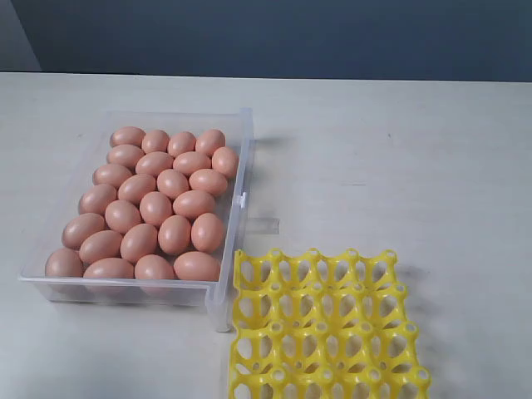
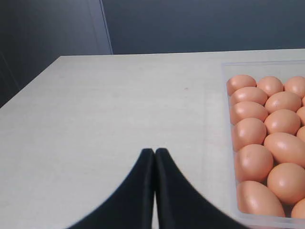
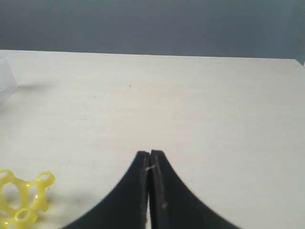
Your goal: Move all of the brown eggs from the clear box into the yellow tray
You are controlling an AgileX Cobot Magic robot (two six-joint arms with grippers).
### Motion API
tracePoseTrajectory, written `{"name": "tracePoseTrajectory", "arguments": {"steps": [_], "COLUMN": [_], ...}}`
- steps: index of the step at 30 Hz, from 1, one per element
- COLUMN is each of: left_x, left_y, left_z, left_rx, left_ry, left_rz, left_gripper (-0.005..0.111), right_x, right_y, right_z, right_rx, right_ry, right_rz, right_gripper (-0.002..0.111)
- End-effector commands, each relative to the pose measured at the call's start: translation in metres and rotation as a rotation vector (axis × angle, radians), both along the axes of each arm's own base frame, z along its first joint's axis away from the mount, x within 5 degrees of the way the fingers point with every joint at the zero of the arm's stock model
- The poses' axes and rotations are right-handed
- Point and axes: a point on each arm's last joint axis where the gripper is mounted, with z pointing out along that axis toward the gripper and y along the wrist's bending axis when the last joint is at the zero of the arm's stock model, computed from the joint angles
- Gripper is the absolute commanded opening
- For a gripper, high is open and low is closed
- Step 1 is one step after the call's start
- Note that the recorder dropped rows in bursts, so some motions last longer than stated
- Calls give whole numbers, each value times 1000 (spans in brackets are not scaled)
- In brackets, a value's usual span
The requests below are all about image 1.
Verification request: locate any brown egg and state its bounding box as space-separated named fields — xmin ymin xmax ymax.
xmin=83 ymin=258 xmax=135 ymax=278
xmin=135 ymin=151 xmax=174 ymax=177
xmin=140 ymin=191 xmax=173 ymax=228
xmin=167 ymin=131 xmax=196 ymax=158
xmin=120 ymin=224 xmax=158 ymax=264
xmin=189 ymin=169 xmax=228 ymax=197
xmin=106 ymin=144 xmax=145 ymax=169
xmin=174 ymin=251 xmax=220 ymax=281
xmin=135 ymin=254 xmax=175 ymax=279
xmin=79 ymin=230 xmax=123 ymax=264
xmin=195 ymin=129 xmax=226 ymax=157
xmin=141 ymin=130 xmax=170 ymax=154
xmin=117 ymin=174 xmax=156 ymax=205
xmin=110 ymin=126 xmax=145 ymax=147
xmin=62 ymin=213 xmax=106 ymax=249
xmin=158 ymin=214 xmax=191 ymax=255
xmin=191 ymin=213 xmax=224 ymax=253
xmin=45 ymin=248 xmax=84 ymax=278
xmin=105 ymin=200 xmax=142 ymax=234
xmin=78 ymin=184 xmax=117 ymax=215
xmin=92 ymin=164 xmax=133 ymax=189
xmin=173 ymin=190 xmax=216 ymax=219
xmin=173 ymin=151 xmax=212 ymax=176
xmin=211 ymin=146 xmax=239 ymax=179
xmin=156 ymin=169 xmax=190 ymax=200

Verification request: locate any yellow plastic egg tray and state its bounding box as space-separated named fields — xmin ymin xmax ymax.
xmin=228 ymin=249 xmax=431 ymax=398

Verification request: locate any clear plastic egg bin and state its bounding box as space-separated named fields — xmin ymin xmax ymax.
xmin=19 ymin=108 xmax=254 ymax=332

